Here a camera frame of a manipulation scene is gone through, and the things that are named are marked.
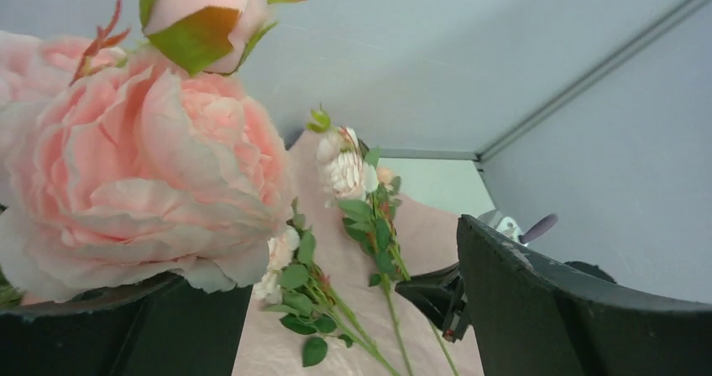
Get pink wrapping paper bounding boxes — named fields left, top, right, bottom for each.
left=233, top=132, right=458, bottom=376

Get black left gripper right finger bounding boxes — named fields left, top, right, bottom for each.
left=457, top=215, right=711, bottom=375

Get pink rose stems bunch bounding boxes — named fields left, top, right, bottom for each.
left=253, top=199, right=400, bottom=375

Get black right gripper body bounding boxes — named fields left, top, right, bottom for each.
left=395, top=262, right=468, bottom=342

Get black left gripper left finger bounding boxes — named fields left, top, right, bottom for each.
left=1, top=274, right=252, bottom=376

